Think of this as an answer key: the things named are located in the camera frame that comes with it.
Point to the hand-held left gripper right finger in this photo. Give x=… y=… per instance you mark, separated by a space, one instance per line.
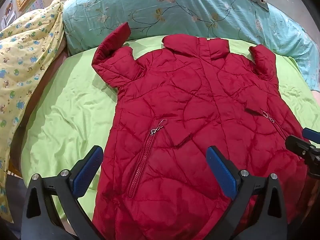
x=223 y=171

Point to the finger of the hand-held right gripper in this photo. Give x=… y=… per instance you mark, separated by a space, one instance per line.
x=298 y=146
x=311 y=134

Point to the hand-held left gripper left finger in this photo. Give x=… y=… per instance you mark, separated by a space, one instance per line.
x=89 y=170

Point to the red quilted jacket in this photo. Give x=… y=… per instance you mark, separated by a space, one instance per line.
x=190 y=120

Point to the light green bed sheet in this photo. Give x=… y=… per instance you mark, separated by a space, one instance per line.
x=70 y=110

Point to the yellow printed blanket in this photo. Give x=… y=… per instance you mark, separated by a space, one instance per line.
x=22 y=62

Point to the wall paper notes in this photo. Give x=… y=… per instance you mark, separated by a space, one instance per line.
x=9 y=15

